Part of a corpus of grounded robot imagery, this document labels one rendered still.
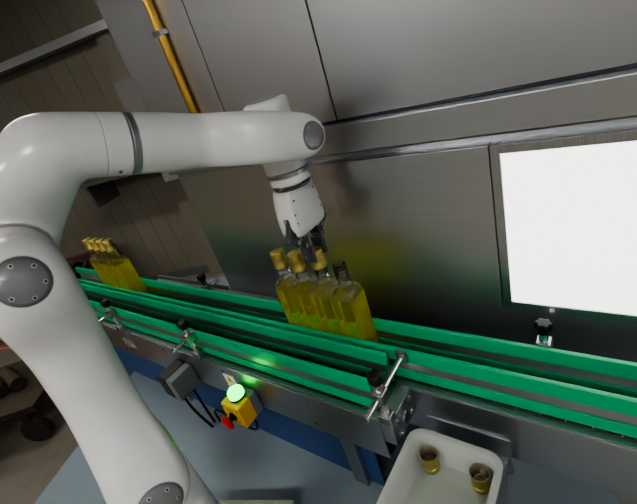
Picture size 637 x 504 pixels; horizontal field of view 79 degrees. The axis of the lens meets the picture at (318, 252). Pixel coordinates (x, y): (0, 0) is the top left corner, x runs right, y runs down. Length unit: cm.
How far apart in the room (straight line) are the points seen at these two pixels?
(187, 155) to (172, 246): 379
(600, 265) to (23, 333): 85
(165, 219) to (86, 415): 368
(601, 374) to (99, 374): 80
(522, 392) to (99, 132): 78
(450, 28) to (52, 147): 60
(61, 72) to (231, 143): 376
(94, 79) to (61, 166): 358
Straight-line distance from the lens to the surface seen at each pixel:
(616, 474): 88
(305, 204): 78
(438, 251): 85
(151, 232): 445
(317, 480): 118
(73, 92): 433
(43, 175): 60
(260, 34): 93
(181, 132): 64
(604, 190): 74
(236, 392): 107
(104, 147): 61
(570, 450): 86
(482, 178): 75
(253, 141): 63
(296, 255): 86
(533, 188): 75
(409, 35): 76
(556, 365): 85
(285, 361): 92
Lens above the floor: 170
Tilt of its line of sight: 26 degrees down
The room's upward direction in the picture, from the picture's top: 18 degrees counter-clockwise
